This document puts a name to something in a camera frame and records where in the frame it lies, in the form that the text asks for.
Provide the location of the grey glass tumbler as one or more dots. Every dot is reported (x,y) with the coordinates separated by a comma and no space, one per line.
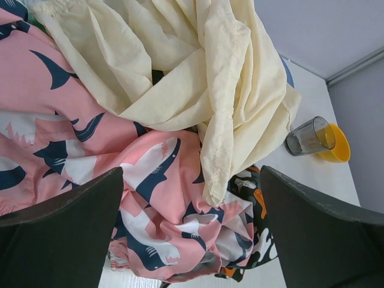
(312,137)

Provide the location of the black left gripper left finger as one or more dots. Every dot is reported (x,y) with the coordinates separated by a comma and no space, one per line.
(62,242)

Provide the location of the green cloth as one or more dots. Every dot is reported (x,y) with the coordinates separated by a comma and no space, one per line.
(39,25)

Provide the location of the pink shark print cloth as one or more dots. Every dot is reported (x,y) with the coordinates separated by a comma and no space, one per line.
(55,137)

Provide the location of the yellow plastic bowl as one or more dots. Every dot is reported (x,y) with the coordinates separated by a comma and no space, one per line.
(341,152)

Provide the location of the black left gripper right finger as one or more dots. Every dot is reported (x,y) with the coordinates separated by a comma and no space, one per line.
(322,241)

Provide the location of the black orange patterned cloth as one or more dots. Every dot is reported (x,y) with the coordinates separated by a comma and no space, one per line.
(247,186)

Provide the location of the blue plate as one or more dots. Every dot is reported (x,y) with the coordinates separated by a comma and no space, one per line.
(288,73)

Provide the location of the cream yellow cloth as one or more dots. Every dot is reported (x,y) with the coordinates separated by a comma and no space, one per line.
(172,65)

